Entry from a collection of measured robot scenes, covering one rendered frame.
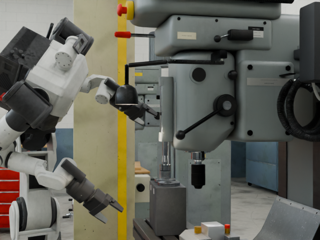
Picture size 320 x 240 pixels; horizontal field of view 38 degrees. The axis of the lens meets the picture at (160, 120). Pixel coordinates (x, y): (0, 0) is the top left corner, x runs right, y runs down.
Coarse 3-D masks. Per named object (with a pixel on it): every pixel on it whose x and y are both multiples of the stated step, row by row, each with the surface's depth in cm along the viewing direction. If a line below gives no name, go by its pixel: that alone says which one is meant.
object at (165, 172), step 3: (162, 168) 194; (165, 168) 194; (168, 168) 194; (162, 171) 194; (165, 171) 194; (168, 171) 194; (162, 174) 194; (165, 174) 194; (168, 174) 194; (162, 177) 194; (165, 177) 194; (168, 177) 194
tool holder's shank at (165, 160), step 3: (162, 144) 195; (165, 144) 195; (162, 147) 195; (165, 147) 195; (162, 150) 195; (165, 150) 195; (162, 153) 195; (165, 153) 195; (162, 156) 195; (165, 156) 195; (162, 159) 195; (165, 159) 194; (168, 159) 195; (162, 162) 196; (165, 162) 195
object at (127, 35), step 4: (116, 32) 157; (120, 32) 157; (124, 32) 157; (128, 32) 158; (116, 36) 157; (120, 36) 157; (124, 36) 157; (128, 36) 158; (132, 36) 159; (136, 36) 159; (140, 36) 159; (144, 36) 159; (148, 36) 160; (152, 36) 160
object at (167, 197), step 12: (156, 180) 194; (168, 180) 190; (156, 192) 179; (168, 192) 180; (180, 192) 181; (156, 204) 179; (168, 204) 180; (180, 204) 181; (156, 216) 179; (168, 216) 180; (180, 216) 181; (156, 228) 180; (168, 228) 180; (180, 228) 181
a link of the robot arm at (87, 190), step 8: (88, 184) 174; (80, 192) 172; (88, 192) 173; (96, 192) 175; (80, 200) 173; (88, 200) 174; (96, 200) 174; (104, 200) 174; (88, 208) 177; (96, 208) 176; (104, 208) 175
